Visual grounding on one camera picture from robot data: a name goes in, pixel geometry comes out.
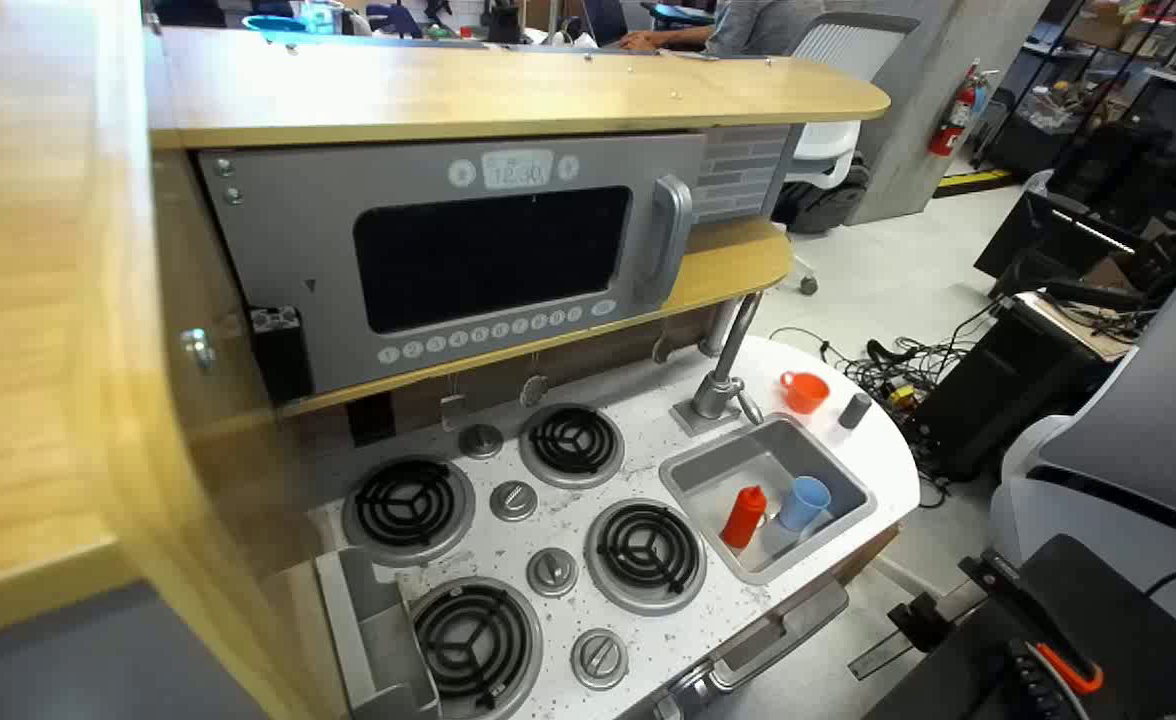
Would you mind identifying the blue plastic cup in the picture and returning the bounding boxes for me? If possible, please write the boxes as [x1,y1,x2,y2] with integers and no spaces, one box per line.
[762,473,838,554]

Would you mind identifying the small dark grey block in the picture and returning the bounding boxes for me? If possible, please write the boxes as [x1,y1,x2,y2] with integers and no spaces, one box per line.
[838,387,877,430]

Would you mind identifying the wooden toy kitchen cabinet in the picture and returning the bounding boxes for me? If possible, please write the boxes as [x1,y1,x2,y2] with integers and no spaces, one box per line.
[0,0,933,720]

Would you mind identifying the white office chair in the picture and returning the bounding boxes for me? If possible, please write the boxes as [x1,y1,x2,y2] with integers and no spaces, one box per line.
[783,10,926,230]

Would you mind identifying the grey toy microwave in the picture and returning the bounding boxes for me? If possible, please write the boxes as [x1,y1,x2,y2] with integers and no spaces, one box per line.
[193,129,795,399]

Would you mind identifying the black stand with orange clip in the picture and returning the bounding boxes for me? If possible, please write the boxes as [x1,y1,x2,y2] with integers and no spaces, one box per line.
[866,532,1176,720]

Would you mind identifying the grey toy sink basin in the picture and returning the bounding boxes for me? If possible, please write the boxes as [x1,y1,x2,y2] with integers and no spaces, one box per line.
[658,410,881,586]

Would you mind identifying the black coil stove burner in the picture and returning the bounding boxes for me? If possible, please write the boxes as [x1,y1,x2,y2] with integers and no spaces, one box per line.
[580,496,712,615]
[406,574,548,720]
[340,453,476,566]
[517,399,627,493]

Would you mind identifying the orange plastic cup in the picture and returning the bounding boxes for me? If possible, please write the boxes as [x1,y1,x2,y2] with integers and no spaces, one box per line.
[777,367,838,420]

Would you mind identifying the red fire extinguisher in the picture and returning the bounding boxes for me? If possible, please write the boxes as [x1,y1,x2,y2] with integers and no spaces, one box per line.
[926,59,989,160]

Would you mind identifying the grey round stove knob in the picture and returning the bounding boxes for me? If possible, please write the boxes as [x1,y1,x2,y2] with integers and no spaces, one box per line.
[524,542,580,600]
[457,420,510,458]
[487,474,539,523]
[567,625,634,695]

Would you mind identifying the grey office chair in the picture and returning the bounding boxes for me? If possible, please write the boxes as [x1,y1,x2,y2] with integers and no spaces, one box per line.
[983,222,1176,671]

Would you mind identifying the black floor cables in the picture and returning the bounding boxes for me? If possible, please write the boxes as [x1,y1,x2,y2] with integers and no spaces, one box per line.
[772,303,1010,420]

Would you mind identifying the black monitor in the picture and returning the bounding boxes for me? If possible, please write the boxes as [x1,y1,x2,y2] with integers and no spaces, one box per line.
[971,185,1139,298]

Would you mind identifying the grey oven door handle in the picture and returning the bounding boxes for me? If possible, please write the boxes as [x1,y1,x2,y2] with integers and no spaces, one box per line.
[705,578,858,689]

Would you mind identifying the grey toy faucet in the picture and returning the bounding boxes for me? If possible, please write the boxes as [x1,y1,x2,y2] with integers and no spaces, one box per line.
[669,286,769,437]

